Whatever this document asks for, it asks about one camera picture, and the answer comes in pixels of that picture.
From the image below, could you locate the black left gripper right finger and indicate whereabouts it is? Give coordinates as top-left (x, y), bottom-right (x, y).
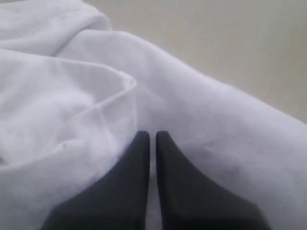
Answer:
top-left (155, 131), bottom-right (269, 230)

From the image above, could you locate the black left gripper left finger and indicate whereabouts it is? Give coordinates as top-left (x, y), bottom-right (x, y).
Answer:
top-left (42, 131), bottom-right (150, 230)

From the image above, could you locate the white t-shirt red print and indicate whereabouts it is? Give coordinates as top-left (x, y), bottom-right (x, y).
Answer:
top-left (0, 0), bottom-right (307, 230)

